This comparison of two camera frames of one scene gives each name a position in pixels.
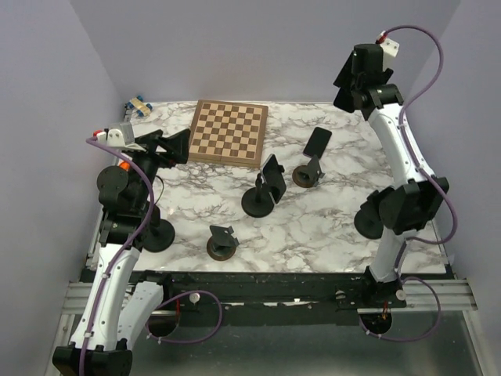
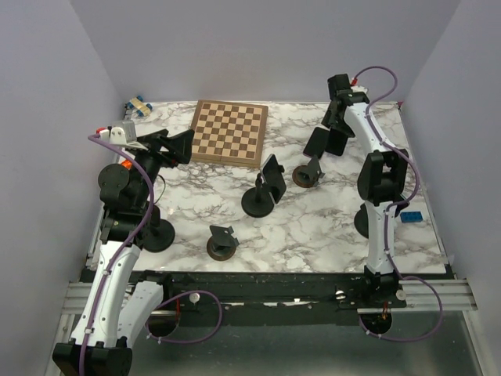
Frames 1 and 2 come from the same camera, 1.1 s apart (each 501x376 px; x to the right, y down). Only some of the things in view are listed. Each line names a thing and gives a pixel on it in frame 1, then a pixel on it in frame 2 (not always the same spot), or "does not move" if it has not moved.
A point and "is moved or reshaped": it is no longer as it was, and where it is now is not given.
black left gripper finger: x=177 y=146 does not move
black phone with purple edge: x=317 y=142 does not move
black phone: x=274 y=176 does not move
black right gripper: x=343 y=73 → x=329 y=121
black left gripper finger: x=149 y=139 does not move
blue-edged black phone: x=345 y=99 is moved or reshaped
